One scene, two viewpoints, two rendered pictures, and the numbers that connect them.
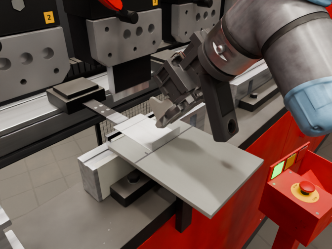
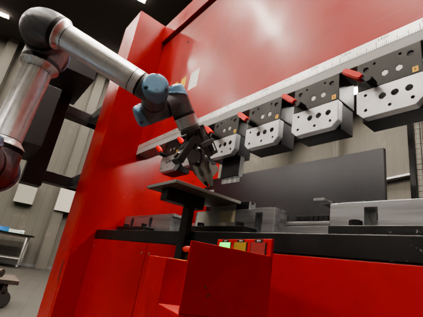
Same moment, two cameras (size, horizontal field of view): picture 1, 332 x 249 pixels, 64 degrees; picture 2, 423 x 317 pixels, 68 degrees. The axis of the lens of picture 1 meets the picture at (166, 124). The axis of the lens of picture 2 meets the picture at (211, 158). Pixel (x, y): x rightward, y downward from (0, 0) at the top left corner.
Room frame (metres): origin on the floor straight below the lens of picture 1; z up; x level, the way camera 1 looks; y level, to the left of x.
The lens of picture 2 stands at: (0.66, -1.03, 0.77)
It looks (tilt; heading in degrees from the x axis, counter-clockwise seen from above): 19 degrees up; 101
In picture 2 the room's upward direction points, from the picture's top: 9 degrees clockwise
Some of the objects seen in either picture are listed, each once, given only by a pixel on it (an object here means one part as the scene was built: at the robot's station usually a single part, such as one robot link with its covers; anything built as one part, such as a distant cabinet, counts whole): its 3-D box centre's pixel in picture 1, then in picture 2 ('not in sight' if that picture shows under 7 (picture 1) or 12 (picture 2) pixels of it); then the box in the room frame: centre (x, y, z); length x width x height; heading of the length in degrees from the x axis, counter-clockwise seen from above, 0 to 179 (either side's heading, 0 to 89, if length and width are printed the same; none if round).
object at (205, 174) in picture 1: (183, 153); (194, 194); (0.43, -0.03, 1.00); 0.26 x 0.18 x 0.01; 47
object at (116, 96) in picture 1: (130, 73); (231, 170); (0.53, 0.07, 1.13); 0.10 x 0.02 x 0.10; 137
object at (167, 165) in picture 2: not in sight; (176, 157); (0.21, 0.36, 1.26); 0.15 x 0.09 x 0.17; 137
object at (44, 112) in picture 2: not in sight; (33, 124); (-0.74, 0.48, 1.42); 0.45 x 0.12 x 0.36; 136
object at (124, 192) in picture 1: (164, 163); (217, 231); (0.52, 0.00, 0.89); 0.30 x 0.05 x 0.03; 137
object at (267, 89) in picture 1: (265, 92); (406, 235); (0.93, -0.38, 0.89); 0.30 x 0.05 x 0.03; 137
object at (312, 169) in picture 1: (307, 190); (202, 280); (0.56, -0.42, 0.75); 0.20 x 0.16 x 0.18; 126
